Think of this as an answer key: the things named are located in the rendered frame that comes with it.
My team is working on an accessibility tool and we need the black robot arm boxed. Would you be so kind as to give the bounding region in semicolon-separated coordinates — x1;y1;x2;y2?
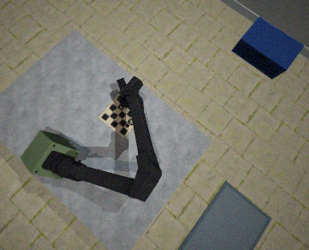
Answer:
42;76;162;202

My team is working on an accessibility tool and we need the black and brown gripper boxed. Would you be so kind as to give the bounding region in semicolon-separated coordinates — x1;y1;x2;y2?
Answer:
118;96;129;108

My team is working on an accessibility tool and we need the black and cream chessboard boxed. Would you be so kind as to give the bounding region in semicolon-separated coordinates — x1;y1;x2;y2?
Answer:
98;95;134;138

